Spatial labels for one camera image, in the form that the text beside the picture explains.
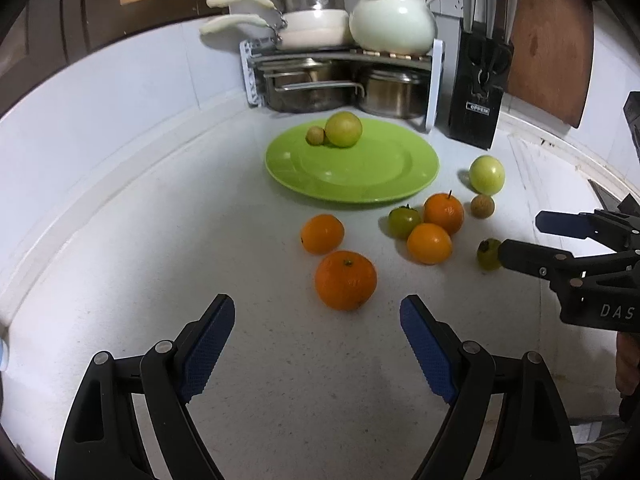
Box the grey patterned clothing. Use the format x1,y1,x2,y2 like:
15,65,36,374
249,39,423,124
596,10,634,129
575,412,640,480

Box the small green persimmon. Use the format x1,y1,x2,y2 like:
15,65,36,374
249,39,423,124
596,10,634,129
476,238,503,272
388,204,423,240

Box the white ceramic pot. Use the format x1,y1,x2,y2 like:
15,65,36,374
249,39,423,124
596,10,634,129
348,0,445,56

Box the white sided pot rack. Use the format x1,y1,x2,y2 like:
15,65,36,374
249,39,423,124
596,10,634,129
239,39,445,133

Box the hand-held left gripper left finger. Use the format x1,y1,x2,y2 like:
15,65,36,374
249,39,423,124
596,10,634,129
54,293,236,480

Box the wooden bead trivet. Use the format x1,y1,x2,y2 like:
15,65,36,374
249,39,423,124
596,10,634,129
356,48,432,62

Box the black kitchen scissors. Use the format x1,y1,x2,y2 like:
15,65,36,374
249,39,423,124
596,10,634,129
474,42,507,102

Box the green guava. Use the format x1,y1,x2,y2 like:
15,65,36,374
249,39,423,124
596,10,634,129
468,155,506,196
324,111,363,149

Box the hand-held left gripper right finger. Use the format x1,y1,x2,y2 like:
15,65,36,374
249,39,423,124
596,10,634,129
399,295,583,480

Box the black knife block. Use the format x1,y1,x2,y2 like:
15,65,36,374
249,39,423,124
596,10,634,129
447,30,516,151

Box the dark wooden framed window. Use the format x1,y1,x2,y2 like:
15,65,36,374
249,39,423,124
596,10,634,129
0,0,227,92

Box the person's right hand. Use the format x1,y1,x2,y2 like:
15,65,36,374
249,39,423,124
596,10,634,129
615,332,640,402

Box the brown wooden cutting board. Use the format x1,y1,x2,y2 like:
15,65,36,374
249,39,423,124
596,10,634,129
502,0,596,129

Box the green plate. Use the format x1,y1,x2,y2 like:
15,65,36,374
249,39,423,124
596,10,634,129
264,120,441,205

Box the white saucepan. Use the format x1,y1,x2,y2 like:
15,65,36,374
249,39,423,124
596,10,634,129
206,0,351,31
199,14,354,51

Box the orange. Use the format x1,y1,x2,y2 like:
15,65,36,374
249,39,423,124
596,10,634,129
300,214,346,255
406,222,453,266
314,250,378,311
423,190,465,237

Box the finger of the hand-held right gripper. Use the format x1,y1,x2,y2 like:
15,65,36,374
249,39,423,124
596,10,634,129
497,237,640,292
534,207,640,252

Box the steel pot with long handle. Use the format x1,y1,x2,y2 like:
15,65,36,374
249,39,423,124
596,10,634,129
259,59,367,113

